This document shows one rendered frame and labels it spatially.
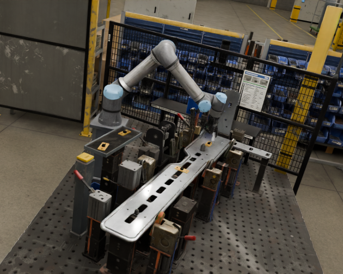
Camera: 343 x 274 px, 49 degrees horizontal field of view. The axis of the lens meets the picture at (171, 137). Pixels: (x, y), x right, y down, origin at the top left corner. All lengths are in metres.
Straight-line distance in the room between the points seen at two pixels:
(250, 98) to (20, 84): 2.91
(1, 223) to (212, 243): 1.81
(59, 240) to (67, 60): 2.85
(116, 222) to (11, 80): 3.45
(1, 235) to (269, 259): 2.00
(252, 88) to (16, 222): 2.16
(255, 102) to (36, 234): 1.84
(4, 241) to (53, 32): 2.40
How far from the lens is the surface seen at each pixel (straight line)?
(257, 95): 3.00
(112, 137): 2.10
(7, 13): 4.77
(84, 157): 1.87
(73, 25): 4.47
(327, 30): 2.90
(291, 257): 2.33
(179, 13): 9.05
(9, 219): 3.38
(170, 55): 2.24
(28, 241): 2.09
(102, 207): 1.76
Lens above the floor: 2.06
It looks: 24 degrees down
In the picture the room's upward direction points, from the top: 11 degrees clockwise
